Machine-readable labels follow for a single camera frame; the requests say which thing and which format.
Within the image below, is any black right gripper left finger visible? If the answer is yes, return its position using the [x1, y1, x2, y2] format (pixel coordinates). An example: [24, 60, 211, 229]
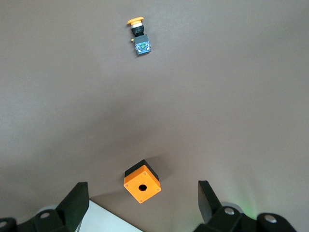
[0, 182, 90, 232]

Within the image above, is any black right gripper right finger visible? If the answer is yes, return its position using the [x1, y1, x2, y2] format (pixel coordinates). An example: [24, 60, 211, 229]
[194, 180, 296, 232]

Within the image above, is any white drawer cabinet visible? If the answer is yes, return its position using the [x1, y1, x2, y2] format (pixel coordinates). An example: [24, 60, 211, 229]
[79, 199, 143, 232]

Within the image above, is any yellow mushroom push button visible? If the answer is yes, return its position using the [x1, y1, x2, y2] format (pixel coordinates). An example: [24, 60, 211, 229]
[127, 16, 152, 56]

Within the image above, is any orange button enclosure box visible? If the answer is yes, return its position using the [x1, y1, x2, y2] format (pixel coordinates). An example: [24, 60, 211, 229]
[123, 159, 162, 204]

